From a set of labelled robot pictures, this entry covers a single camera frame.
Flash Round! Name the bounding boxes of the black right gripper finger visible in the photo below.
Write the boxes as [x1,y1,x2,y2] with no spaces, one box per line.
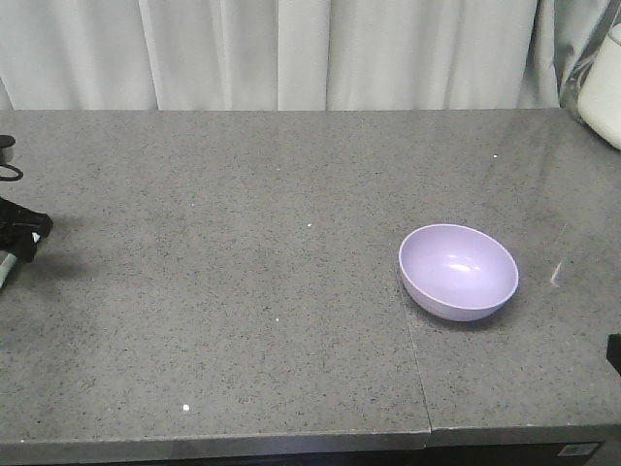
[606,333,621,375]

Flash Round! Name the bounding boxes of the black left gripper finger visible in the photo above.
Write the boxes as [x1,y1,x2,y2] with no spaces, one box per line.
[1,198,53,263]

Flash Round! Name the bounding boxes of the pale green ceramic spoon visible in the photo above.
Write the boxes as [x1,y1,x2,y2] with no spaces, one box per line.
[0,253,17,288]

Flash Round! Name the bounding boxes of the purple plastic bowl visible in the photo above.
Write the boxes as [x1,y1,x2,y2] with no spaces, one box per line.
[398,223,519,322]

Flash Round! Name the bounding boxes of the black drawer disinfection cabinet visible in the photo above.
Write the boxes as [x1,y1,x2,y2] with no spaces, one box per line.
[420,442,603,466]

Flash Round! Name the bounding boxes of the white curtain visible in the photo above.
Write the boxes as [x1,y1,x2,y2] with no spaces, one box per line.
[1,1,618,111]

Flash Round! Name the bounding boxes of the white rice cooker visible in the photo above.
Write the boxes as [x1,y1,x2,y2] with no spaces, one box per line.
[577,23,621,150]

